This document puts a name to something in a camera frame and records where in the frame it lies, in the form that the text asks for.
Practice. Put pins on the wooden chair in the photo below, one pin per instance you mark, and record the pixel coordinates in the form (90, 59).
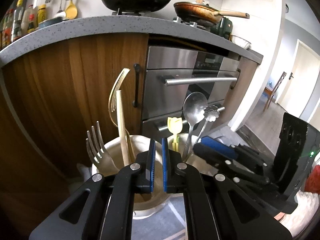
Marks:
(273, 90)

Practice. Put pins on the dark green air fryer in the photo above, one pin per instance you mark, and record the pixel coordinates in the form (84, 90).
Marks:
(223, 27)

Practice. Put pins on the row of condiment bottles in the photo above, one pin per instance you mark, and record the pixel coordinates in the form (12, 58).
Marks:
(18, 22)

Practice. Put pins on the gas hob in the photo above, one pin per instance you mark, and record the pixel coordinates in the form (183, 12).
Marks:
(186, 21)

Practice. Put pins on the flower-headed metal spoon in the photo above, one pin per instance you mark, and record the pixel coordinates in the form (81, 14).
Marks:
(212, 112)

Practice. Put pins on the wooden slotted spoon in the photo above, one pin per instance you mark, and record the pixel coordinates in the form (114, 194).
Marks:
(110, 100)

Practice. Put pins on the blue bowl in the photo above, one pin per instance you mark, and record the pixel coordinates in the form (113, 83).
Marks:
(51, 23)

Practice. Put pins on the stainless steel oven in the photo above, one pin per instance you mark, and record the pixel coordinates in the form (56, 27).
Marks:
(175, 62)

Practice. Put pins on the wooden cabinet door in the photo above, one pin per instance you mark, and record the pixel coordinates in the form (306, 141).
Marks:
(240, 100)
(100, 67)
(37, 105)

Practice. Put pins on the glass bowl on counter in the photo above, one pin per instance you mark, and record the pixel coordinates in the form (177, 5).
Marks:
(240, 41)

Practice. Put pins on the pale chopstick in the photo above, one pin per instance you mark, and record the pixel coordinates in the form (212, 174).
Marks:
(130, 145)
(122, 130)

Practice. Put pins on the large silver spoon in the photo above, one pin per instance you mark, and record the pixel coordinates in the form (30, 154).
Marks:
(195, 107)

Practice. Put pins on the brown frying pan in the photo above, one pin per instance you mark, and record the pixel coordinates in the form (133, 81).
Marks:
(197, 11)

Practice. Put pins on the white ceramic utensil holder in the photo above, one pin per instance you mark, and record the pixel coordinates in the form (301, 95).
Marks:
(140, 142)

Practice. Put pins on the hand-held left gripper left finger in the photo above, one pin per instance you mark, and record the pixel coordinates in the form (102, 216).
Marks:
(151, 166)

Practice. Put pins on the red plastic bag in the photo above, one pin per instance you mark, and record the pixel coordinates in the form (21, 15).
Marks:
(314, 180)

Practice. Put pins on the white door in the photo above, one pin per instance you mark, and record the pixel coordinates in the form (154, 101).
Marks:
(297, 80)

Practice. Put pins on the yellow tulip-top plastic chopstick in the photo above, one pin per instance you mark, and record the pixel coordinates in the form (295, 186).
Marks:
(174, 126)

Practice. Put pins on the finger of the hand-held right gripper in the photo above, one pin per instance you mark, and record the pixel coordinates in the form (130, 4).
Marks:
(207, 156)
(217, 147)

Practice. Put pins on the silver metal fork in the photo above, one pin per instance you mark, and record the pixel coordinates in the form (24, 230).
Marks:
(97, 152)

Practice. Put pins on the grey speckled countertop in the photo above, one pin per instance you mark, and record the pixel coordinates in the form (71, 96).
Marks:
(75, 28)

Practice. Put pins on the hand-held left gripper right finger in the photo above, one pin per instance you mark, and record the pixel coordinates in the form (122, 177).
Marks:
(165, 166)

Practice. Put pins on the person's right forearm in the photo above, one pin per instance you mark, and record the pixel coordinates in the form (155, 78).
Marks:
(305, 205)

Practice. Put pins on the grey checked cloth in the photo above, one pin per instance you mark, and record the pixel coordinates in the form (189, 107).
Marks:
(170, 225)

